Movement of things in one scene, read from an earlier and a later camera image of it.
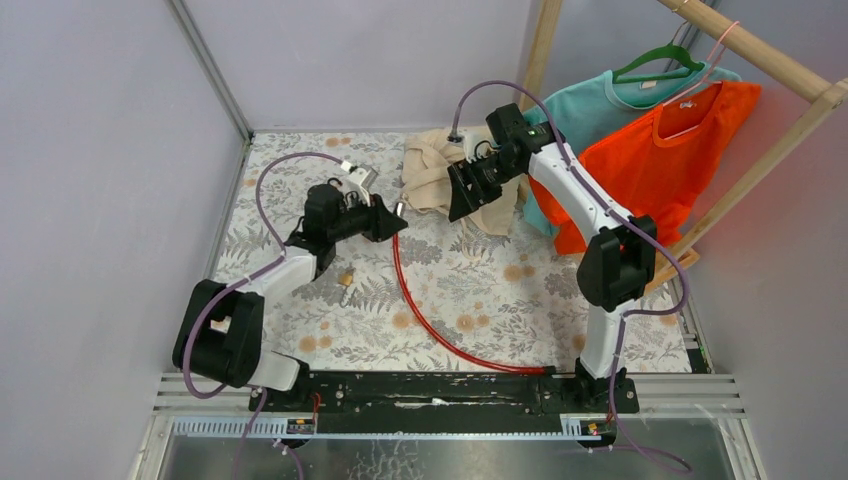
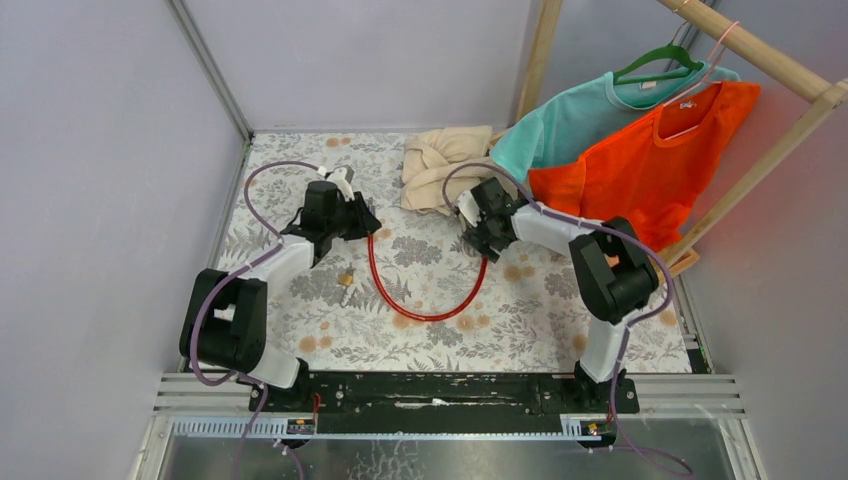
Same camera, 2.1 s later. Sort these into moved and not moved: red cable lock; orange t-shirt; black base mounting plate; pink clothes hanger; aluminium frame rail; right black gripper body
Moved: red cable lock; right black gripper body
Not moved: orange t-shirt; aluminium frame rail; pink clothes hanger; black base mounting plate
